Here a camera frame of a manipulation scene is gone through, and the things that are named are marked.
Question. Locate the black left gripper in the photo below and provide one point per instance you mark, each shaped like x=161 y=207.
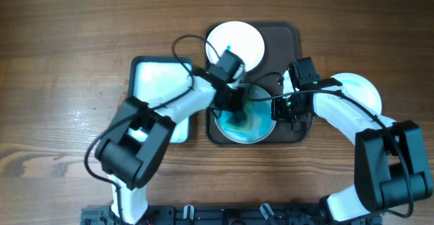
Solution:
x=239 y=107

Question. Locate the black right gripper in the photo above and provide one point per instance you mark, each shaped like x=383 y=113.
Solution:
x=279 y=113

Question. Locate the green sponge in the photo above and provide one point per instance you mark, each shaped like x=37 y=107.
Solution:
x=235 y=119

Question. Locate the white plate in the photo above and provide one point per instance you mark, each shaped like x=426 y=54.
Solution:
x=238 y=37
x=361 y=89
x=261 y=124

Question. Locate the white plate bottom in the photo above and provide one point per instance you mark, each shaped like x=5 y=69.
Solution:
x=361 y=89

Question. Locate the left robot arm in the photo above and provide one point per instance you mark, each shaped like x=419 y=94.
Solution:
x=132 y=147

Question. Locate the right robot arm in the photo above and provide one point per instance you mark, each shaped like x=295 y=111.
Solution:
x=391 y=169

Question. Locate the dark brown serving tray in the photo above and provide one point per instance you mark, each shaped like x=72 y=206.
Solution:
x=281 y=47

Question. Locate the dark green water tub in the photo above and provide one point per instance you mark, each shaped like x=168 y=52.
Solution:
x=156 y=80

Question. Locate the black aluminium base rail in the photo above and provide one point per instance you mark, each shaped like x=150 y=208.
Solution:
x=302 y=214

